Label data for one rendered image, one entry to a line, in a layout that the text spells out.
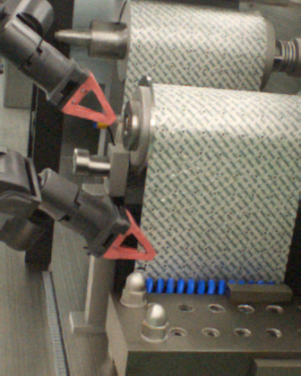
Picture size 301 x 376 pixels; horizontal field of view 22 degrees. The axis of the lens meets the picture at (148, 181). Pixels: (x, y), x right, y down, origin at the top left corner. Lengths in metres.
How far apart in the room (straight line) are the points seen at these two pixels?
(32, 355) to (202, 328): 0.28
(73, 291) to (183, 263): 0.30
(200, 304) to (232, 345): 0.11
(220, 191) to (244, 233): 0.08
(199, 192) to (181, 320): 0.19
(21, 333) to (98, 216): 0.27
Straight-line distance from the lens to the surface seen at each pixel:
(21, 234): 1.11
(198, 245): 1.16
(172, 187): 1.12
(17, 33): 1.11
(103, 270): 1.24
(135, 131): 1.11
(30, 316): 1.31
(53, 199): 1.07
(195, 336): 1.04
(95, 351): 1.23
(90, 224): 1.09
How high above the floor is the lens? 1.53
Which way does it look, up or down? 18 degrees down
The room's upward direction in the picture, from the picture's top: 7 degrees clockwise
